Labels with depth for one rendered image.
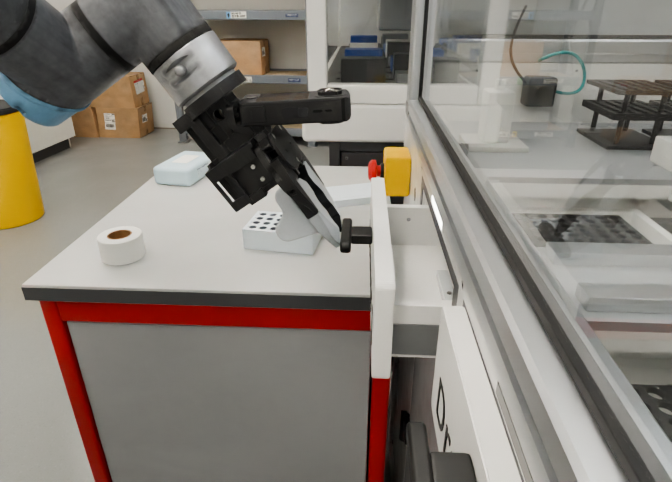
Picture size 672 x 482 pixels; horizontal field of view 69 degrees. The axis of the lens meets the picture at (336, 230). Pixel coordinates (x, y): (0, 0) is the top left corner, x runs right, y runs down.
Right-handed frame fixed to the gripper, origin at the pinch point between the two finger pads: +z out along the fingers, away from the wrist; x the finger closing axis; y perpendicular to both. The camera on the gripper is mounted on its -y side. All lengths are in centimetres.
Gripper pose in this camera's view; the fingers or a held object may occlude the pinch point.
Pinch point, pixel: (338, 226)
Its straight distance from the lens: 55.9
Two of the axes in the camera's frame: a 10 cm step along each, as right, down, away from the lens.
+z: 5.7, 7.6, 3.2
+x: -0.6, 4.2, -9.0
